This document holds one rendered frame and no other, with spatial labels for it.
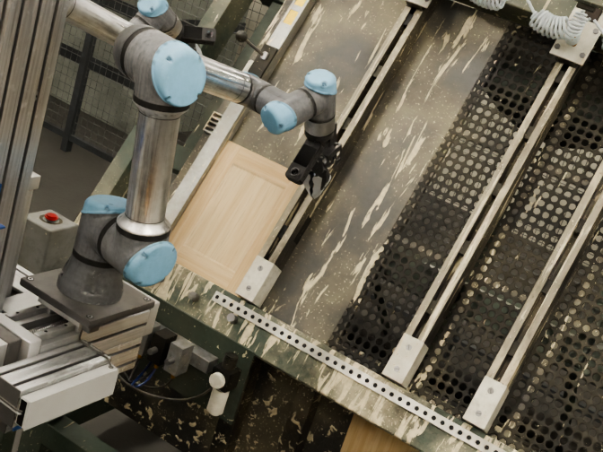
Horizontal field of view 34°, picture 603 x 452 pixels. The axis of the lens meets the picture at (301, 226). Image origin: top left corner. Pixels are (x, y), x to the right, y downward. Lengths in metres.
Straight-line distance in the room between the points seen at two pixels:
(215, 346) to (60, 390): 0.81
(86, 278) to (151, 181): 0.32
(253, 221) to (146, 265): 0.86
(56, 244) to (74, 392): 0.85
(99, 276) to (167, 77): 0.54
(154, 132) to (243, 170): 1.01
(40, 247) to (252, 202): 0.62
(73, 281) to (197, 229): 0.79
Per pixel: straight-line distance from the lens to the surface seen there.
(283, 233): 2.83
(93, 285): 2.28
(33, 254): 2.95
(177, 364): 2.80
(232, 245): 2.93
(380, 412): 2.65
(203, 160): 3.04
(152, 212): 2.09
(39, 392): 2.11
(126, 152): 3.15
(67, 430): 3.39
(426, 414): 2.62
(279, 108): 2.25
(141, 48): 2.00
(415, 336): 2.69
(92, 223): 2.23
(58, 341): 2.24
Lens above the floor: 2.06
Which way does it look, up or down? 19 degrees down
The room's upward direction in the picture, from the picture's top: 18 degrees clockwise
